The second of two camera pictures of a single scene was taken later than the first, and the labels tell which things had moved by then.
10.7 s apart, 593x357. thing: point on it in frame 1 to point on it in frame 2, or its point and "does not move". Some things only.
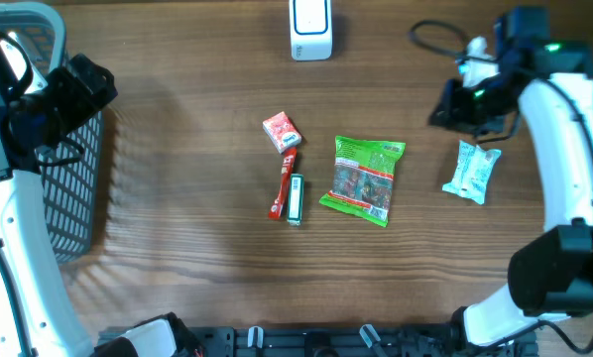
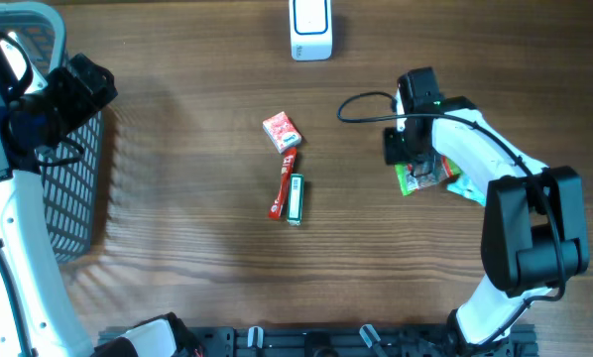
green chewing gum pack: [296, 199] does not move
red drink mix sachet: [289, 161] does not move
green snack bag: [363, 178] to [427, 171]
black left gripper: [85, 102] does not move
